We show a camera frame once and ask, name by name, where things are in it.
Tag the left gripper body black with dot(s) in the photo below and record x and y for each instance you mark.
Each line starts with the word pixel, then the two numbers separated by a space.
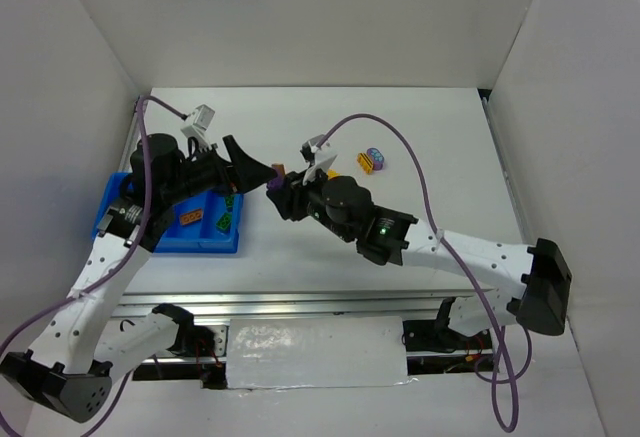
pixel 223 167

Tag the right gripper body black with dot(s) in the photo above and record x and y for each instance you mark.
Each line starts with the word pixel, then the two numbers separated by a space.
pixel 286 197

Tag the purple lego brick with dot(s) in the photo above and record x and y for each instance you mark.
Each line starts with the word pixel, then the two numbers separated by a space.
pixel 276 184

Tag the green lego brick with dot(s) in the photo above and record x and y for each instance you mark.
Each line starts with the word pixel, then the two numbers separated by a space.
pixel 224 222
pixel 229 202

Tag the orange lego plate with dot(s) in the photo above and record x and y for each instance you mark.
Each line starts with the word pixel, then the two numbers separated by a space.
pixel 279 168
pixel 191 217

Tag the yellow striped lego brick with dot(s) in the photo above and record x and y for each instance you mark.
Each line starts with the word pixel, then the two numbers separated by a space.
pixel 366 163

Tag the purple oval lego blue print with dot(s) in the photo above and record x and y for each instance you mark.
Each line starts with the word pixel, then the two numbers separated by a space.
pixel 376 158

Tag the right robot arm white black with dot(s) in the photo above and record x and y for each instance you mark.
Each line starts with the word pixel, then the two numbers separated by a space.
pixel 514 284

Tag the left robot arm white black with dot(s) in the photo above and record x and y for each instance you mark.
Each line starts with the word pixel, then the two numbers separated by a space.
pixel 71 367

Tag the blue compartment bin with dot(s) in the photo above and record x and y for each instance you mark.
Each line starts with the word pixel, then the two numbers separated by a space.
pixel 164 234

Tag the white foam block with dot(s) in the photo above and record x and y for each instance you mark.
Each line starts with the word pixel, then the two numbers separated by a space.
pixel 327 352

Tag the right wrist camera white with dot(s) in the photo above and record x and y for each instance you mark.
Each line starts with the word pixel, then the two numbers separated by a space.
pixel 319 155

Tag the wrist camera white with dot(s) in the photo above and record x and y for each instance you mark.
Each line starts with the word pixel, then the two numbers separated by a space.
pixel 195 126
pixel 319 155

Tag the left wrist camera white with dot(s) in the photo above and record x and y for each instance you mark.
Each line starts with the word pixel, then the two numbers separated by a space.
pixel 195 126

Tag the aluminium rail frame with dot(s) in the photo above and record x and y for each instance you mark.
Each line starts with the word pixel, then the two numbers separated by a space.
pixel 439 156

